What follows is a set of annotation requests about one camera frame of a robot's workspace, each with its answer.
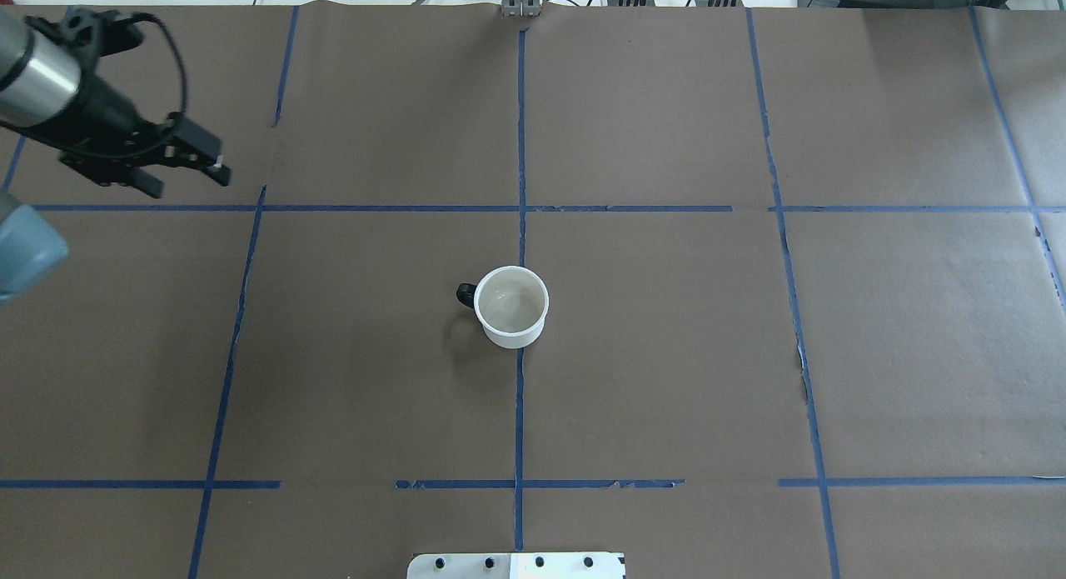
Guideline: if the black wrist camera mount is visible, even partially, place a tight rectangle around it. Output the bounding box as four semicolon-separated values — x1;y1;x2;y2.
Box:
25;9;144;70

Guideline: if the brown paper table cover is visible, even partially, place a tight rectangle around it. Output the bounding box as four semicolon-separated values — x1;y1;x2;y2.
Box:
2;2;1064;578

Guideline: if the white pedestal column with base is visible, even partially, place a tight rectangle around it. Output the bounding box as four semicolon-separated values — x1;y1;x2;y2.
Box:
406;552;627;578

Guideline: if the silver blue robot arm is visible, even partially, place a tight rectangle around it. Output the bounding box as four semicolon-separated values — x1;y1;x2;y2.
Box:
1;9;232;199

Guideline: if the white smiley mug black handle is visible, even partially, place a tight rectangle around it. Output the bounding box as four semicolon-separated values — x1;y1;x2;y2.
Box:
456;267;550;350

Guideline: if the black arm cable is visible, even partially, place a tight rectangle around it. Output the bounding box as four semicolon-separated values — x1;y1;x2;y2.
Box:
125;12;189;147

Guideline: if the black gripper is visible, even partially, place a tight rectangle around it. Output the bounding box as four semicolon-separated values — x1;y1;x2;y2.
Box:
51;77;232;199

